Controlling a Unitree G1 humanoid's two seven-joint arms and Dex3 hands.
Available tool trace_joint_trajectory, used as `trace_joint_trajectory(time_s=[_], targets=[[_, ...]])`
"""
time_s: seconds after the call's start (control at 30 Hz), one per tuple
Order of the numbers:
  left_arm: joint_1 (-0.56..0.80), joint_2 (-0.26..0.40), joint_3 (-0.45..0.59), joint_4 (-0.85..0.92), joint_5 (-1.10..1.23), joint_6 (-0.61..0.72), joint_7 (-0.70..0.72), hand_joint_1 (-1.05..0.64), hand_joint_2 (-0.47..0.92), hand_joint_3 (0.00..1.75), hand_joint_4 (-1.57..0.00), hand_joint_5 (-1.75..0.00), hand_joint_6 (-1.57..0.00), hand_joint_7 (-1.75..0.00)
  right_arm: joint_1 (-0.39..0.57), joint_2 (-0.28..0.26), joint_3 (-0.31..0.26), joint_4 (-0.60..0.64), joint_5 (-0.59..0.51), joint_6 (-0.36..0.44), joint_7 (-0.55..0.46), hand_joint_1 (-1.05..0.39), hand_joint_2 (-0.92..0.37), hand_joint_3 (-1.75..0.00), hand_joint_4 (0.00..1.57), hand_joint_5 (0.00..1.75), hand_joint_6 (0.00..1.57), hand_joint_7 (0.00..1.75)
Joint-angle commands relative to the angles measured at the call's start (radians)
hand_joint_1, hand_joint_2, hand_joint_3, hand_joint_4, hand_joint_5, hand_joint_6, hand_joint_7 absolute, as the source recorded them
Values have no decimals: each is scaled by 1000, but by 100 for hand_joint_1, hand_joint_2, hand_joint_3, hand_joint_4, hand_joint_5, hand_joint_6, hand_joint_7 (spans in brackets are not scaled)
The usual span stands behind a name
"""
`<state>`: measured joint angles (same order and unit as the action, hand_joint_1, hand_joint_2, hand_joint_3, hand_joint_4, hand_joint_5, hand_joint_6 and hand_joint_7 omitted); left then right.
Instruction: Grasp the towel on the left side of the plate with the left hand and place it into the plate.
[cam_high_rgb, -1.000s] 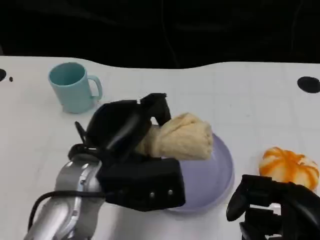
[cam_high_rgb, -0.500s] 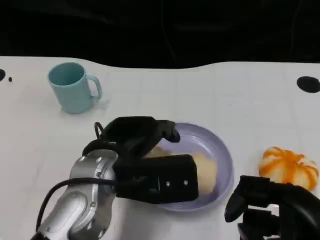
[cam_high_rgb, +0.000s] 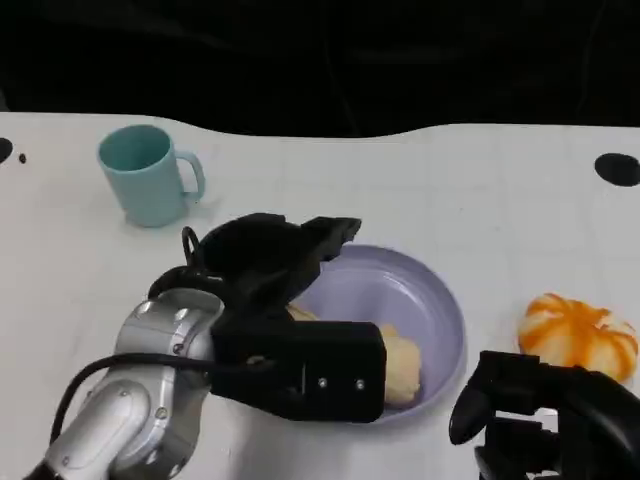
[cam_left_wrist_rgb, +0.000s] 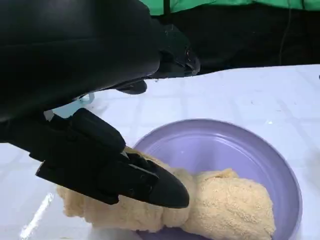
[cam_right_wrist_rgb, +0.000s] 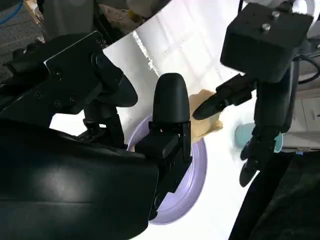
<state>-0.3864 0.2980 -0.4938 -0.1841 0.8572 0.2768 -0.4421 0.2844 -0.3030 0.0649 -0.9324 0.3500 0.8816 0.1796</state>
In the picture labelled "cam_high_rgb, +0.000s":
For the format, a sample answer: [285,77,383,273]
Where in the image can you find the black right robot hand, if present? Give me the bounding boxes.
[448,350,640,480]

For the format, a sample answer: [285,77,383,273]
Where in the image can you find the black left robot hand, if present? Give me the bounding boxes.
[198,212,363,322]

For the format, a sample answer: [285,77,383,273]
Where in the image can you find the orange and white bread roll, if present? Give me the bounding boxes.
[517,292,640,384]

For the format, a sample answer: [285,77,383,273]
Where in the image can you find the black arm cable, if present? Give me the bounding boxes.
[48,352,221,446]

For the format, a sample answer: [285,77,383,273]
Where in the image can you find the black looped wrist cable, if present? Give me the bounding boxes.
[147,225,226,301]

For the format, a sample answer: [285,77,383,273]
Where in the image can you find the lilac plate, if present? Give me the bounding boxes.
[285,243,468,427]

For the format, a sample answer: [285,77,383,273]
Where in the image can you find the pale green mug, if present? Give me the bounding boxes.
[96,124,207,229]

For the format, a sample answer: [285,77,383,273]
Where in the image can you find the black backdrop cloth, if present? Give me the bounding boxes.
[0,0,640,138]

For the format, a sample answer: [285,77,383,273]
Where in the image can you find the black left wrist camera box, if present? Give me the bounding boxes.
[209,310,388,425]

